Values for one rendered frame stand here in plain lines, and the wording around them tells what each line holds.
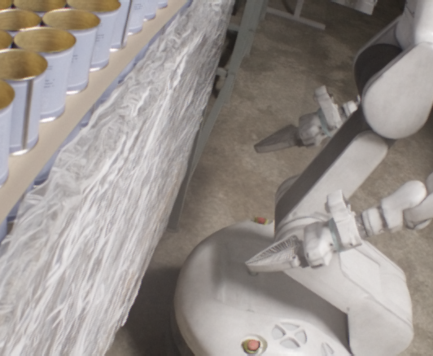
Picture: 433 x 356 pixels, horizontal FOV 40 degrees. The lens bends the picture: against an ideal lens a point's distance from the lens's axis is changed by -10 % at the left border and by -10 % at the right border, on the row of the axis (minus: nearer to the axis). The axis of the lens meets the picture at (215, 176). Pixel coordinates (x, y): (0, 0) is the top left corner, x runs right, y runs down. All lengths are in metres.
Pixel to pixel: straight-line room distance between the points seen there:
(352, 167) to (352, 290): 0.33
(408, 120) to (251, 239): 0.66
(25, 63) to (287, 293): 1.28
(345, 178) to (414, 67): 0.33
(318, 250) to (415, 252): 1.42
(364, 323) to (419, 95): 0.65
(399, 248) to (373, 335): 0.97
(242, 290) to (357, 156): 0.53
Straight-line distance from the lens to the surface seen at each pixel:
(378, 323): 1.67
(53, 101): 0.63
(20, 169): 0.57
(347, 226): 1.26
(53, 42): 0.67
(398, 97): 1.29
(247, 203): 2.53
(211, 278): 1.64
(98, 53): 0.75
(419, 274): 2.55
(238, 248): 1.78
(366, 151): 1.39
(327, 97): 1.63
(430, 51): 1.26
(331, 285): 1.56
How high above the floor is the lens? 1.47
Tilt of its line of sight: 34 degrees down
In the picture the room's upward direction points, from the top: 15 degrees clockwise
